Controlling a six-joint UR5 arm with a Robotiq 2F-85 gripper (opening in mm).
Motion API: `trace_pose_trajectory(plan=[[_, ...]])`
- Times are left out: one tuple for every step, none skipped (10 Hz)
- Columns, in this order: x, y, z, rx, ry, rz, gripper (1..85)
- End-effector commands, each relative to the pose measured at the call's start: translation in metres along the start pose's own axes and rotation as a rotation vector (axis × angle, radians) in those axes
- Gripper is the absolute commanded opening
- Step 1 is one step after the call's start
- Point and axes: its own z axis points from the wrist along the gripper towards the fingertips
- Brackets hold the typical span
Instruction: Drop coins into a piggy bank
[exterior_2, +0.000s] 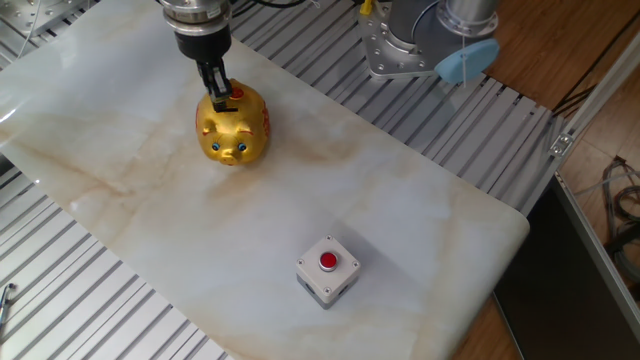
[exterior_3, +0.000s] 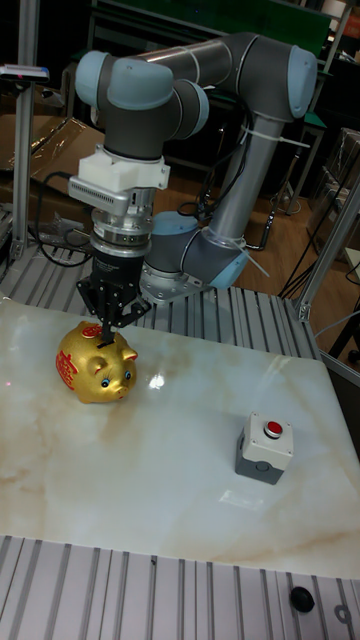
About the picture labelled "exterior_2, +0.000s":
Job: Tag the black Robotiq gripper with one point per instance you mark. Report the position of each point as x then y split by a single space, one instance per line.
202 47

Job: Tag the white push button box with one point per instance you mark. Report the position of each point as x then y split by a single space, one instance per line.
345 275

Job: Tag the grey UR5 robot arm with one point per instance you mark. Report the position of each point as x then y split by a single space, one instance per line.
425 30

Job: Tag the golden piggy bank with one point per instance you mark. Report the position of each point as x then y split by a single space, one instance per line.
235 135

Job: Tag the white marble board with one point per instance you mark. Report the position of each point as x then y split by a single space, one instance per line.
150 200

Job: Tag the yellow plastic piece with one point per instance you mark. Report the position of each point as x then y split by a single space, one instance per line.
366 6

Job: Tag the silver perforated metal plate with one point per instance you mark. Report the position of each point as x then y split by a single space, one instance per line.
30 15

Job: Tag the white zip tie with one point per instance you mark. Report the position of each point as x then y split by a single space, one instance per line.
464 65

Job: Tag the small metal tool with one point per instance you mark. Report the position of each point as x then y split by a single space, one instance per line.
10 287

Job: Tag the black side panel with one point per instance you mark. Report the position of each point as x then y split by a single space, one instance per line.
550 300

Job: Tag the aluminium rail with bracket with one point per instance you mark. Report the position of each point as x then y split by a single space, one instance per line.
595 100

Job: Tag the aluminium frame rail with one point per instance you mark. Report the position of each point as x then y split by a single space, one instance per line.
600 245

